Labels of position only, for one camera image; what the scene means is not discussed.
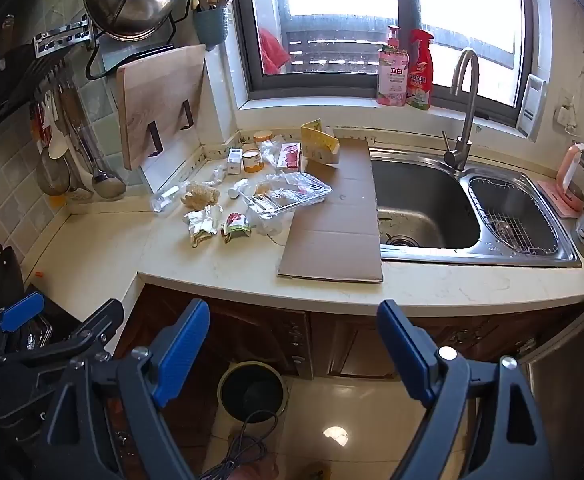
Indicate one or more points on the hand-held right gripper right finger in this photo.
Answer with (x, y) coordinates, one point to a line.
(407, 355)

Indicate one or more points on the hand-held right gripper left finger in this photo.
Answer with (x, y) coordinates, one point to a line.
(182, 350)

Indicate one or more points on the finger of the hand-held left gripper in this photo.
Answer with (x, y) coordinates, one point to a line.
(22, 310)
(97, 321)

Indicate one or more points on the round trash bin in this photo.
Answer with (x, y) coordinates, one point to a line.
(252, 391)

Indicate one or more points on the white dropper bottle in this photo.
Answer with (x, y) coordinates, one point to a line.
(237, 190)

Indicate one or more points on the small white box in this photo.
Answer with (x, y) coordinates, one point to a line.
(235, 161)

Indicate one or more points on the clear plastic bag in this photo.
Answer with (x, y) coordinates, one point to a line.
(271, 152)

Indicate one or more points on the pink box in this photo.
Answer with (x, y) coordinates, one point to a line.
(289, 156)

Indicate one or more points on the yellow box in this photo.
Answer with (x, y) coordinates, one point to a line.
(318, 141)

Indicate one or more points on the black gas stove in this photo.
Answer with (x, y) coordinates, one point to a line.
(54, 317)

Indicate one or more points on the brown wooden cabinet door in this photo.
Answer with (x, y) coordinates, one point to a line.
(362, 345)
(252, 330)
(142, 316)

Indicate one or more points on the crumpled white tissue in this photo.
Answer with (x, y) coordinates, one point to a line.
(202, 222)

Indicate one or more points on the cardboard sheet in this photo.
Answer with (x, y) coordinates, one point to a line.
(337, 240)

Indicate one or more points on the red green wrapper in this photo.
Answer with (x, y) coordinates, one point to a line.
(236, 226)

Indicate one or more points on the steel ladle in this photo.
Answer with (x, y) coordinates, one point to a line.
(108, 185)

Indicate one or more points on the steel skimmer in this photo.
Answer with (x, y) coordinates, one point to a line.
(52, 175)

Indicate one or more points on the clear plastic bottle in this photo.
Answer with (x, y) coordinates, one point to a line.
(169, 199)

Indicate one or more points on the stainless steel sink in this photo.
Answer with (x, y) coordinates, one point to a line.
(422, 200)

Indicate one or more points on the brown scrubber ball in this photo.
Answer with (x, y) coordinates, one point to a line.
(199, 195)

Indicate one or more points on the steel cabinet door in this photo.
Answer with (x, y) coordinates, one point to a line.
(557, 400)

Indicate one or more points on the white spoon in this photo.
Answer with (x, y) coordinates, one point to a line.
(58, 146)

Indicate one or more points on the crumpled clear plastic wrap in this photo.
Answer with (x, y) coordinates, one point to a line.
(219, 175)

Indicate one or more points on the clear plastic tray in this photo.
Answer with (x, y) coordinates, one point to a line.
(287, 194)

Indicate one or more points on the orange white paper cup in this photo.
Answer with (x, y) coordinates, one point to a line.
(253, 162)

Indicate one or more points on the pink mat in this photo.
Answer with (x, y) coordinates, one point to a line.
(549, 195)

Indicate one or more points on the wooden cutting board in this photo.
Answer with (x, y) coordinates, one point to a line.
(157, 100)

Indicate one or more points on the black slotted spatula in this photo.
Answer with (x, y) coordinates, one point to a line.
(17, 80)

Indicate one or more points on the steel faucet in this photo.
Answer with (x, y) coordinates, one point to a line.
(464, 125)

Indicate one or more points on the pink kettle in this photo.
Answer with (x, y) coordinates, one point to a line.
(574, 175)

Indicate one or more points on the red spray bottle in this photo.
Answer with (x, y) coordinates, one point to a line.
(419, 80)

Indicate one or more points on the pink soap bottle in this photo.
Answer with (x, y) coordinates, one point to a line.
(393, 77)

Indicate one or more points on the white grater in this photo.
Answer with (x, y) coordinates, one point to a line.
(531, 106)

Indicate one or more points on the red cloth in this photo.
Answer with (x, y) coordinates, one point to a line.
(274, 52)

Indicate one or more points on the blue utensil holder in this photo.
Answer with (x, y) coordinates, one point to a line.
(211, 27)

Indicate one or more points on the stainless steel wok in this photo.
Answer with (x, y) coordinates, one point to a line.
(122, 0)

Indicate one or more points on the metal hook rail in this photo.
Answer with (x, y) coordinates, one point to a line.
(64, 37)

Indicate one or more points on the white wall outlet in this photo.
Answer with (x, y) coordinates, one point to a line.
(566, 115)

